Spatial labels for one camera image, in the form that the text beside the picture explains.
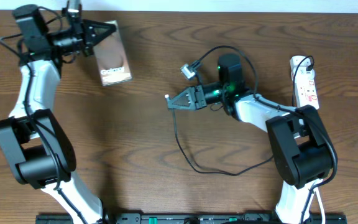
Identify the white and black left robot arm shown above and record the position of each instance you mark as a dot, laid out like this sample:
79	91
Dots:
35	146

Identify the black mounting rail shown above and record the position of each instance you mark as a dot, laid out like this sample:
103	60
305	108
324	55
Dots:
136	218

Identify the Galaxy S25 Ultra smartphone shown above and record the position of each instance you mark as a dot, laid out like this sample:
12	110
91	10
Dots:
112	60

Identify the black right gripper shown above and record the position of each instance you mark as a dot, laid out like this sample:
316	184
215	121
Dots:
191	93

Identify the white power strip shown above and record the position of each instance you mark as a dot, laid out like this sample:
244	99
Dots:
304	85

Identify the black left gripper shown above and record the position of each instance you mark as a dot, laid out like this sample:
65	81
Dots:
89	27

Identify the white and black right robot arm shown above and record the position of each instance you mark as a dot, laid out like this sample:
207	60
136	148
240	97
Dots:
302	150

